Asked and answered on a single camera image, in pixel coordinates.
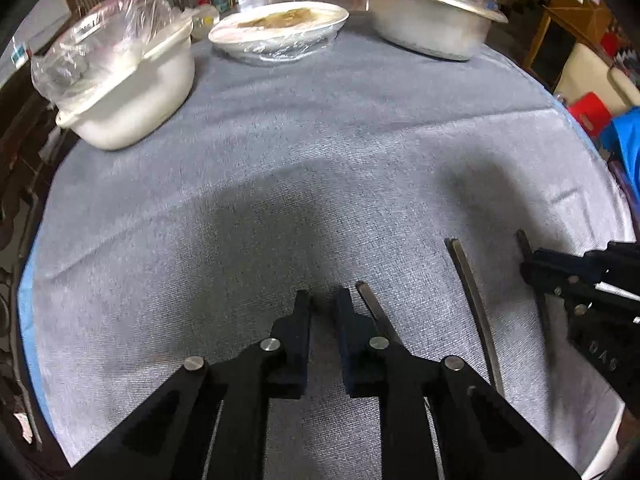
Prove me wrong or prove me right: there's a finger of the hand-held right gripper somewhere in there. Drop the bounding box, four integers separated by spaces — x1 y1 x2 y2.
520 264 640 318
530 241 640 283

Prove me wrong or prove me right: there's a wooden chair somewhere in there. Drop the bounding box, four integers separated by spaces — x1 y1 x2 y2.
522 0 616 88

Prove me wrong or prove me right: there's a white plate with cling film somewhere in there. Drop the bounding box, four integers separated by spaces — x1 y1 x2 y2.
207 1 350 65

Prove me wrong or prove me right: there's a beige sofa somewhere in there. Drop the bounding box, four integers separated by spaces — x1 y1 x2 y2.
552 42 640 116

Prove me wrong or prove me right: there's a white pot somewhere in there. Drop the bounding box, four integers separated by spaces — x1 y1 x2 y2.
55 10 197 152

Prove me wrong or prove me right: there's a blue jacket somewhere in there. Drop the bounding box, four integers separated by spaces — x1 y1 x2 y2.
597 106 640 196

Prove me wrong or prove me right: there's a red plastic chair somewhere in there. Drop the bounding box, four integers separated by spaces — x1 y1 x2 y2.
567 91 613 141

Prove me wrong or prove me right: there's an aluminium pot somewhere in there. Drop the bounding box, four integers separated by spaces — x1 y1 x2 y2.
367 0 491 62

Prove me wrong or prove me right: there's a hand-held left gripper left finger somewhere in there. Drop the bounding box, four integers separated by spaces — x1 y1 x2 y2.
75 289 313 480

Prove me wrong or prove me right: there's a clear plastic bag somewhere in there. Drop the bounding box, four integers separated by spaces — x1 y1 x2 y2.
31 0 193 111

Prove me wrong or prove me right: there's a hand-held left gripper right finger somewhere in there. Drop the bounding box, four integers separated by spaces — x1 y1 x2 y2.
334 287 583 480

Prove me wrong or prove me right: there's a grey tablecloth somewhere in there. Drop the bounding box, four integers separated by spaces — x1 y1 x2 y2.
30 7 631 480

